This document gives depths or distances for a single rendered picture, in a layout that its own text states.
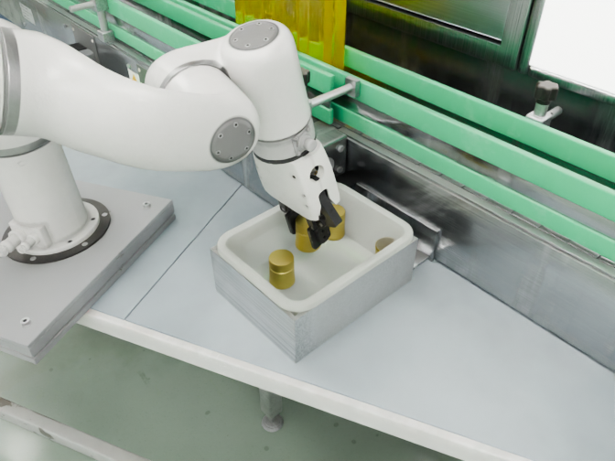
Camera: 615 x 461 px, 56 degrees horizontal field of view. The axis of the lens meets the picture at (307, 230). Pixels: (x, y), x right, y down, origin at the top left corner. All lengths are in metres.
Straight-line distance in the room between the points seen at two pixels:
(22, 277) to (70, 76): 0.43
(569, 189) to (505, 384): 0.24
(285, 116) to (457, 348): 0.37
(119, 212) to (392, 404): 0.50
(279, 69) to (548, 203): 0.36
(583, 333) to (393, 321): 0.23
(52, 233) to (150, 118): 0.44
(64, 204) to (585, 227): 0.67
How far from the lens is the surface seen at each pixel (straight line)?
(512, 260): 0.78
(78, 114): 0.49
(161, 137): 0.49
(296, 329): 0.68
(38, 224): 0.88
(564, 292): 0.76
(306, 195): 0.65
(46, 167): 0.84
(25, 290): 0.85
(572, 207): 0.73
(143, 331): 0.79
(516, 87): 0.95
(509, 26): 0.89
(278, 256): 0.76
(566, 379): 0.78
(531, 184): 0.74
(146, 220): 0.90
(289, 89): 0.58
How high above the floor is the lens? 1.32
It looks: 39 degrees down
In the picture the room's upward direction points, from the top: straight up
